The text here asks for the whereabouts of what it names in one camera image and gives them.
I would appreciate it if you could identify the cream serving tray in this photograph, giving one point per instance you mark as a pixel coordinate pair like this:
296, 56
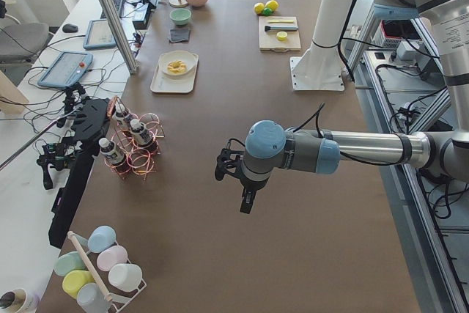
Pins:
162, 83

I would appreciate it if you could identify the tea bottle front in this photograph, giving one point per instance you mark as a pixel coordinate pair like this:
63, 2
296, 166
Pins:
114, 155

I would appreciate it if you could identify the white plastic cup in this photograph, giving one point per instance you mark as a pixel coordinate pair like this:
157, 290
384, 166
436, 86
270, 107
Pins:
126, 277

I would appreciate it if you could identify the pink plastic cup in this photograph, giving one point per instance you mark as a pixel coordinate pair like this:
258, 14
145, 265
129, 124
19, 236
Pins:
112, 256

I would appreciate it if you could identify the white round plate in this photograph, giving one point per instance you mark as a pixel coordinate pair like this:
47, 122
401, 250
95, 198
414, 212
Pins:
177, 63

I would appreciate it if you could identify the blue plastic cup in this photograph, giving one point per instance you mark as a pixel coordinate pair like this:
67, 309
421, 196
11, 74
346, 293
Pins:
102, 237

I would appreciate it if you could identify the wooden cutting board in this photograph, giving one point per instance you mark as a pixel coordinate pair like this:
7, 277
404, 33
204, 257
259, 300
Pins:
268, 41

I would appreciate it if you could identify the half lemon slice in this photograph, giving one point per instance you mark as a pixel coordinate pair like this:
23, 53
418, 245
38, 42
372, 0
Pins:
281, 36

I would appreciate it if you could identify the steel cylinder grinder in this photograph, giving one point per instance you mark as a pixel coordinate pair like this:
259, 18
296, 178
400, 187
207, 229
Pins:
280, 28

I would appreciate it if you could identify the grey folded cloth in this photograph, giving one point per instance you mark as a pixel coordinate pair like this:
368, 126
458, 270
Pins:
179, 35

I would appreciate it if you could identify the yellow plastic knife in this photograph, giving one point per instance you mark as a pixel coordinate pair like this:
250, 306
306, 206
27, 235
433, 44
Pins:
281, 21

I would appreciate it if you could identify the green lime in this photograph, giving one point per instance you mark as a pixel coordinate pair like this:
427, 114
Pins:
267, 11

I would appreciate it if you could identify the green plastic cup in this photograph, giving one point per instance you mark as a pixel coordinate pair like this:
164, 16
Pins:
68, 262

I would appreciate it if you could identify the yellow lemon left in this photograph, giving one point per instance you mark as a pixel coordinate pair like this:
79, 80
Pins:
259, 7

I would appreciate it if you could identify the yellow lemon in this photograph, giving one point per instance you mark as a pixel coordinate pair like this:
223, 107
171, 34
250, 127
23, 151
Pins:
272, 4
259, 7

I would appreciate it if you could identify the grey plastic cup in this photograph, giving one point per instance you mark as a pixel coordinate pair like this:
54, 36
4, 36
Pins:
91, 298

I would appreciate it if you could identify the green ceramic bowl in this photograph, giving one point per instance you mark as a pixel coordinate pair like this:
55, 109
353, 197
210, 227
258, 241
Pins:
180, 16

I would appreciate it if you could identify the yellow lemon right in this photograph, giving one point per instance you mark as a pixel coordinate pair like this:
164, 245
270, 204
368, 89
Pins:
272, 4

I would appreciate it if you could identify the yellow plastic cup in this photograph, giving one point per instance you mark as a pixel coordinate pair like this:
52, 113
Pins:
75, 280

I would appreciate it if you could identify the black power adapter box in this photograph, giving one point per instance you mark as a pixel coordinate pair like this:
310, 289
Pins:
141, 16

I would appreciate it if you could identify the red white equipment box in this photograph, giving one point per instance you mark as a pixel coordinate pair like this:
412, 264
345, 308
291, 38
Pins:
390, 33

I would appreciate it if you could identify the blue teach pendant far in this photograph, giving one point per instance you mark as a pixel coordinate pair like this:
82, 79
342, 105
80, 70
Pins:
99, 36

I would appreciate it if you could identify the blue teach pendant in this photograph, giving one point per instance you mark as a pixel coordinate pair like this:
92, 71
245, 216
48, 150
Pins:
67, 69
99, 36

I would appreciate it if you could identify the blue teach pendant near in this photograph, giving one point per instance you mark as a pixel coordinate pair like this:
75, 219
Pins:
67, 69

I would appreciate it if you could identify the black keyboard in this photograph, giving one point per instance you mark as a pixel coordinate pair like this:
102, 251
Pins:
116, 0

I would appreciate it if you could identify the black computer mouse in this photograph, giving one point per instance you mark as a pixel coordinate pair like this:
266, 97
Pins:
69, 28

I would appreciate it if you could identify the paper cup container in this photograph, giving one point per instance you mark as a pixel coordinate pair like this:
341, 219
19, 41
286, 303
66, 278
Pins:
19, 301

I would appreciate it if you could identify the grey office chair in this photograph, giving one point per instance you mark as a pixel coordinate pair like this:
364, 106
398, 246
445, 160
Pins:
22, 42

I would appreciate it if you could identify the copper wire bottle rack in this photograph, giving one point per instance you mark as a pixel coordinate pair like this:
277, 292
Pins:
142, 161

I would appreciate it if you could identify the white wire cup rack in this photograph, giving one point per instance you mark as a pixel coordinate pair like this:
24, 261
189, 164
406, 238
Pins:
116, 288

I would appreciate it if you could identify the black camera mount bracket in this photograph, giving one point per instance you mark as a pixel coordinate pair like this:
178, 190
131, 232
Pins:
76, 153

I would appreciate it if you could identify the wooden rack handle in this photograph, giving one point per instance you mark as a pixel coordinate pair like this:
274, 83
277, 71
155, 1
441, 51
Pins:
76, 241

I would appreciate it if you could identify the aluminium frame post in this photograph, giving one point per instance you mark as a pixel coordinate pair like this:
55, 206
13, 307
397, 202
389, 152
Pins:
117, 30

